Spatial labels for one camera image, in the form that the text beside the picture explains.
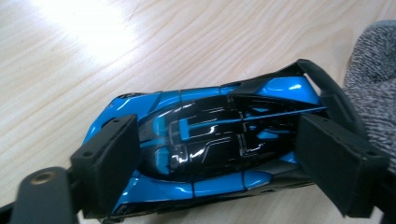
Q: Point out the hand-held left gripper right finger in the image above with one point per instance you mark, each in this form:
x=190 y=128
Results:
x=339 y=165

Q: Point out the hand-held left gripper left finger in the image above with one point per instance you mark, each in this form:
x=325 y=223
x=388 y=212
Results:
x=107 y=168

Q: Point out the grey towel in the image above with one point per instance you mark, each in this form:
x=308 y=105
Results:
x=373 y=77

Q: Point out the blue and black toy car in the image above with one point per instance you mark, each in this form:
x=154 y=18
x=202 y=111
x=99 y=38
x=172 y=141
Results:
x=214 y=137

